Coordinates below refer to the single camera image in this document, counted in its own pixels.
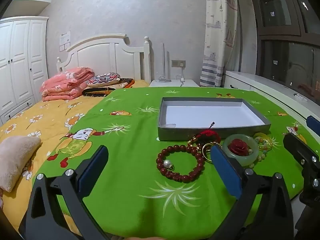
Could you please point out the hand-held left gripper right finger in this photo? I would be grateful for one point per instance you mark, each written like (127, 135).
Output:
(225, 170)

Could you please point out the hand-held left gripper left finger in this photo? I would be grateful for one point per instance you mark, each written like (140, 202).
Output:
(92, 172)

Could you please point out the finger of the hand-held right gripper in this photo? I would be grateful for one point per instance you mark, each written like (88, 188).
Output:
(313, 125)
(297, 147)

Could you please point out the red rose ornament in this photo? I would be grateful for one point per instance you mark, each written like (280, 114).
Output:
(238, 146)

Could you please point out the pale green jade bangle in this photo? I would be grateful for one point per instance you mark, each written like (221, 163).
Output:
(252, 156)

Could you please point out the amber yellow bangle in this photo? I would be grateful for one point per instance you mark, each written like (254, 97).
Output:
(258, 135)

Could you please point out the grey cardboard box tray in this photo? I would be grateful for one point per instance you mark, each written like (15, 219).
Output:
(212, 115)

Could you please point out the green printed cloth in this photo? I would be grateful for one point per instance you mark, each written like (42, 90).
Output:
(125, 167)

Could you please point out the white window sill cabinet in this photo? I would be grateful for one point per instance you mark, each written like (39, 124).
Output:
(270, 87)

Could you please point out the yellow flowered bed sheet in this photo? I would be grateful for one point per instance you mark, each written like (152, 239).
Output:
(45, 110)

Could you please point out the beige folded towel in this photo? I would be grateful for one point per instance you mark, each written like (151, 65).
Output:
(15, 160)

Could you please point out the dark orange pillow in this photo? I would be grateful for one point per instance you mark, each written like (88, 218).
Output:
(100, 92)

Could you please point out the pink folded quilt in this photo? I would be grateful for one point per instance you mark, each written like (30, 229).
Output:
(65, 85)

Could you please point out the patterned round pillow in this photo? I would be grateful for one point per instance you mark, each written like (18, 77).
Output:
(103, 79)

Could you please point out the dark framed window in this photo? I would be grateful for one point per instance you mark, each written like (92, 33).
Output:
(287, 30)

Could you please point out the white nightstand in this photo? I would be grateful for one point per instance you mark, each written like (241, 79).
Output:
(175, 83)

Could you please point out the white bed headboard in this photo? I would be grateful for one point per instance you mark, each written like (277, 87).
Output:
(100, 55)

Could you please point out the slim white desk lamp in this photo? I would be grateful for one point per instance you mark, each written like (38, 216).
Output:
(163, 62)

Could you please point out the white wardrobe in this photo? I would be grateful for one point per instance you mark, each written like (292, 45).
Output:
(20, 62)

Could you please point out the printed curtain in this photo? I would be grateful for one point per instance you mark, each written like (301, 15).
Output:
(217, 30)

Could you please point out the wall socket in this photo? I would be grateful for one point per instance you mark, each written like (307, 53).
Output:
(178, 63)

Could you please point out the paper sheet on wall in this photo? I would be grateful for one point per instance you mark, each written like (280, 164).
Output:
(65, 40)

